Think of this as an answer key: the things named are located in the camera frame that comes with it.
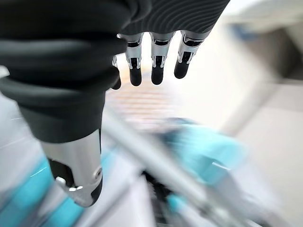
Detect white medical cart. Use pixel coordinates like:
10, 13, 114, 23
0, 66, 280, 227

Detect light blue waste bin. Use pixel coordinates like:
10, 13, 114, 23
163, 117, 251, 187

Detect white perforated side basket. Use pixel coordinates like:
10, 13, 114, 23
104, 88, 187, 133

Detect white bed mattress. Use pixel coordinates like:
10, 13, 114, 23
222, 0, 303, 26

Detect blue bed corner tag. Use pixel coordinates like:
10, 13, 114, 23
231, 23, 249, 44

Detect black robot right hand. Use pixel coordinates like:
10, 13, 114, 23
0, 0, 231, 208

